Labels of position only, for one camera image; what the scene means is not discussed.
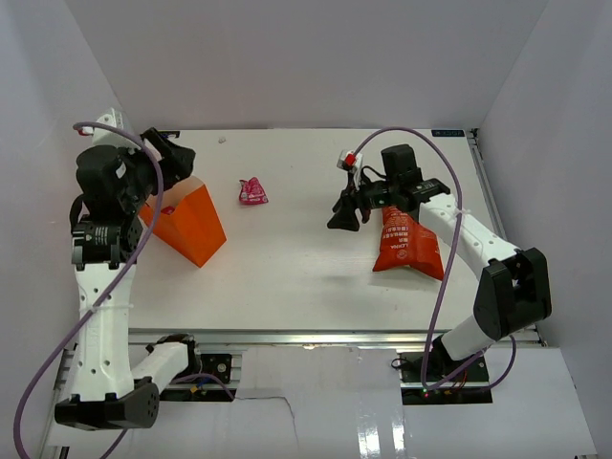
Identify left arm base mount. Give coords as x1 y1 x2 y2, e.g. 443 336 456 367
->
161 353 236 403

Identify aluminium rail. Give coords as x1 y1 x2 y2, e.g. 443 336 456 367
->
128 327 541 351
468 127 546 345

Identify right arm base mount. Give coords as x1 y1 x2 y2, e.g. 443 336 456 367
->
391 351 493 405

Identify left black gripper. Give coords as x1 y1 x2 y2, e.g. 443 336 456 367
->
121 126 197 209

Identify red chips bag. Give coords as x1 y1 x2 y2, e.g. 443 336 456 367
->
372 207 444 280

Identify blue table label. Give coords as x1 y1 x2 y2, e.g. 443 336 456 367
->
431 129 466 138

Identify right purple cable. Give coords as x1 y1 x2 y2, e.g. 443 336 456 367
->
353 126 518 394

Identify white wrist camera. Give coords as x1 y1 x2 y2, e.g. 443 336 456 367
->
74 107 129 144
337 150 363 179

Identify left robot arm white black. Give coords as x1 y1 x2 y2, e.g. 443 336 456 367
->
55 127 202 430

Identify aluminium front rail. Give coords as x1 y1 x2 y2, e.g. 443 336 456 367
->
128 327 541 351

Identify aluminium right side rail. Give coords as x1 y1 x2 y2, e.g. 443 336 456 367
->
468 127 546 345

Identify orange paper bag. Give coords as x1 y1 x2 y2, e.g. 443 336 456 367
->
153 176 227 268

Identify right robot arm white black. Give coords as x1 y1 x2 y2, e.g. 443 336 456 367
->
327 144 552 382

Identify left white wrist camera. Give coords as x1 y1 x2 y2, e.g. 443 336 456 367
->
74 107 129 144

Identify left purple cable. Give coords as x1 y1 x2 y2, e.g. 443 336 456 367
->
12 121 166 459

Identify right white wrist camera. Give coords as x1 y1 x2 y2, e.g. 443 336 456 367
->
337 150 363 179

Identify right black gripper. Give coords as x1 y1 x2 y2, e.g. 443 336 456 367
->
328 172 401 231

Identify purple cable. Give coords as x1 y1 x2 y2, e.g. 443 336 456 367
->
12 121 166 459
353 126 518 394

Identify black label top left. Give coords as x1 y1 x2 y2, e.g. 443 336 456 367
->
160 130 181 139

